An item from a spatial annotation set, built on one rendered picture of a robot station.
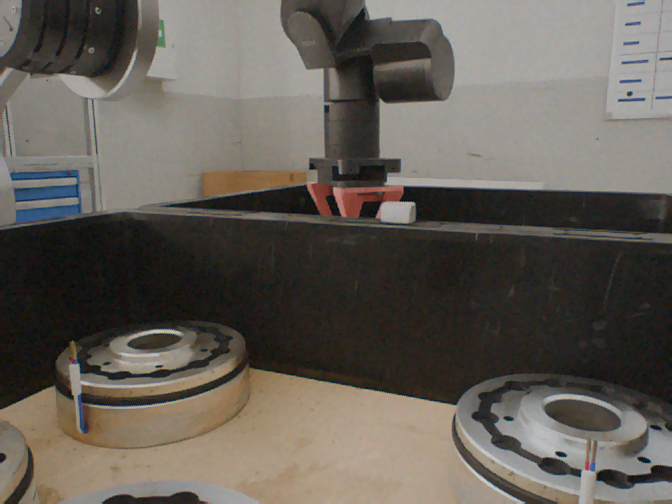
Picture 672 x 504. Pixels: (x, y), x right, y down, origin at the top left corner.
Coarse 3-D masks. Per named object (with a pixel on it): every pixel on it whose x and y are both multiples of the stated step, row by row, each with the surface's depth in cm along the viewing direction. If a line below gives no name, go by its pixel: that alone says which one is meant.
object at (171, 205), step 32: (256, 192) 54; (448, 192) 59; (480, 192) 57; (512, 192) 56; (544, 192) 55; (576, 192) 54; (608, 192) 53; (640, 192) 52; (448, 224) 31; (480, 224) 31
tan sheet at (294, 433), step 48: (288, 384) 33; (336, 384) 33; (48, 432) 28; (240, 432) 28; (288, 432) 28; (336, 432) 28; (384, 432) 28; (432, 432) 28; (48, 480) 24; (96, 480) 24; (144, 480) 24; (192, 480) 24; (240, 480) 24; (288, 480) 24; (336, 480) 24; (384, 480) 24; (432, 480) 24
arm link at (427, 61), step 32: (320, 32) 47; (352, 32) 51; (384, 32) 49; (416, 32) 47; (320, 64) 50; (384, 64) 49; (416, 64) 47; (448, 64) 50; (384, 96) 51; (416, 96) 49; (448, 96) 51
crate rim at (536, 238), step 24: (72, 216) 35; (96, 216) 36; (120, 216) 37; (144, 216) 37; (168, 216) 36; (192, 216) 36; (216, 216) 35; (240, 216) 35; (264, 216) 35; (456, 240) 29; (480, 240) 29; (504, 240) 28; (528, 240) 28; (552, 240) 27; (576, 240) 27; (600, 240) 26; (624, 240) 26; (648, 240) 26
